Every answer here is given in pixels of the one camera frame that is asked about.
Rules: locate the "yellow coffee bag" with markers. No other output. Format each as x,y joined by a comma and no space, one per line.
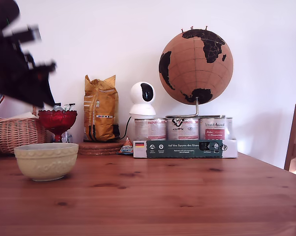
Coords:
100,110

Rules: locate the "pale green ceramic bowl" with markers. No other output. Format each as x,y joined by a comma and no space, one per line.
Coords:
46,162

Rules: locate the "white sachet with black top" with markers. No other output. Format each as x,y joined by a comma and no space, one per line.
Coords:
58,107

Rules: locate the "red glass footed dish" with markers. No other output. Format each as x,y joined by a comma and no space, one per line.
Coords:
57,121

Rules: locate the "small white and black object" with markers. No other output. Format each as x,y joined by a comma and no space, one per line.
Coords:
66,137

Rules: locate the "small triangular orange packet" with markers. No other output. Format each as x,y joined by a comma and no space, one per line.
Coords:
126,147

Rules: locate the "tin can with red label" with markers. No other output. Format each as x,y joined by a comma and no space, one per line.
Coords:
150,129

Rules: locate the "tin can with black scribble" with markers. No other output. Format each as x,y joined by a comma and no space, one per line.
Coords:
183,129

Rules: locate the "cork globe with black continents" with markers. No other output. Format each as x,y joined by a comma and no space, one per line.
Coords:
192,68

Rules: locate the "green and white cardboard tray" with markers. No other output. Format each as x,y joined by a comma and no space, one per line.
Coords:
182,148

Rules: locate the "metal globe stand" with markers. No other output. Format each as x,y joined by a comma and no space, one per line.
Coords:
197,109

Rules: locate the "tin can with red panel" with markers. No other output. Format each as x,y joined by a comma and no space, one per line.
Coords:
212,127

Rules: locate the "white dome security camera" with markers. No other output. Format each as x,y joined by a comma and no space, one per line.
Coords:
141,103

